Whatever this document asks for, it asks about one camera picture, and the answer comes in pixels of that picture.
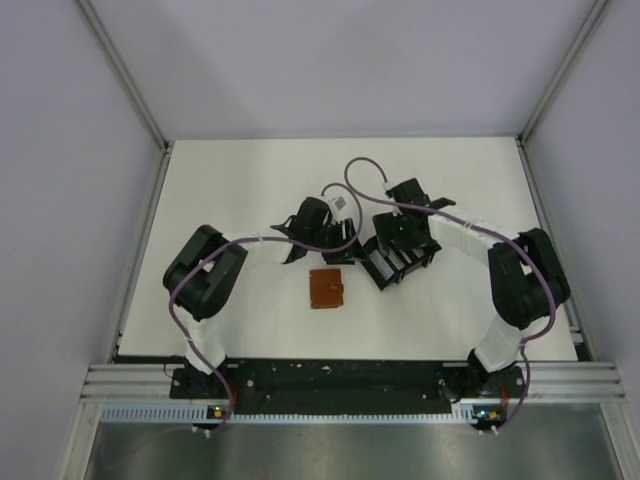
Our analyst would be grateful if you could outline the right aluminium frame post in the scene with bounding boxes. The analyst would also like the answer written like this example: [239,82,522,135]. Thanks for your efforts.
[517,0,612,148]

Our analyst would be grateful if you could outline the left aluminium frame post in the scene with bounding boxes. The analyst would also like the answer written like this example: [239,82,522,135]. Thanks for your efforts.
[74,0,170,152]

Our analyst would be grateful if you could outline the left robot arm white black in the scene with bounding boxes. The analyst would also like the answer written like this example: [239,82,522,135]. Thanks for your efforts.
[162,196,364,397]

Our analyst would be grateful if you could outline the aluminium frame post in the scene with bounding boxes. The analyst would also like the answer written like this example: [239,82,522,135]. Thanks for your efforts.
[517,0,612,148]
[74,0,170,152]

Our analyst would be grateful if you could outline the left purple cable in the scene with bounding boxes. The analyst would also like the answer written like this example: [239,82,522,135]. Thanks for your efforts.
[168,182,364,436]

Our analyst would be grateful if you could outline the purple cable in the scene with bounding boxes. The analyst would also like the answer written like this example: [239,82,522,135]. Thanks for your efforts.
[168,182,364,436]
[344,157,560,435]

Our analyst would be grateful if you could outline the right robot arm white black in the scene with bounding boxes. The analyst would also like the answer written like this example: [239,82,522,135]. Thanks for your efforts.
[367,178,570,396]

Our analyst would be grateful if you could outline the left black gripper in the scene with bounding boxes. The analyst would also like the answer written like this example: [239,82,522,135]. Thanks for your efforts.
[308,218,369,264]

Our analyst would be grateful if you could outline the brown leather card holder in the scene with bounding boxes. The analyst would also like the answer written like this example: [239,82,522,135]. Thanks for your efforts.
[309,268,344,310]

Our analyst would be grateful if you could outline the aluminium front rail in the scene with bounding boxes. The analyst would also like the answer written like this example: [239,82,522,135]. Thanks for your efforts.
[81,361,626,403]

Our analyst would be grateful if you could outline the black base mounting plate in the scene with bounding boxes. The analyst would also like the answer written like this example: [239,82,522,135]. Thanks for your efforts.
[169,358,525,416]

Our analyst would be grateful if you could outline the black card rack box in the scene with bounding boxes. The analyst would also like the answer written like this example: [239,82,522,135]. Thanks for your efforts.
[361,237,441,291]

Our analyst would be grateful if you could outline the grey slotted cable duct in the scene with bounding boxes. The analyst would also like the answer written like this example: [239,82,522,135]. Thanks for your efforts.
[100,403,498,426]

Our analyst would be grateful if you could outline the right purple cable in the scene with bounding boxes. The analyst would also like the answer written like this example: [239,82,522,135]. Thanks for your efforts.
[344,157,560,435]

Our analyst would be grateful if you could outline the credit cards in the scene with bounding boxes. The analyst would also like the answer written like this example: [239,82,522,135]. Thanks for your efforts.
[371,251,416,283]

